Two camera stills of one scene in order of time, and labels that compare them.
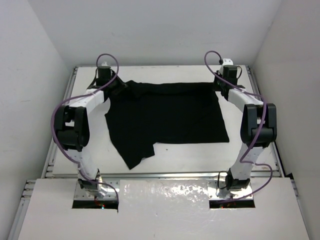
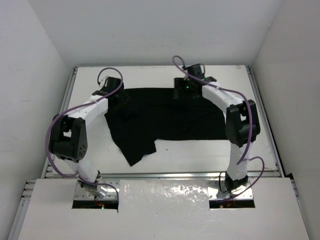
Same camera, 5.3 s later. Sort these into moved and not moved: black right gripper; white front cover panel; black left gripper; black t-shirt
Moved: black left gripper; black right gripper
Not moved: white front cover panel; black t-shirt
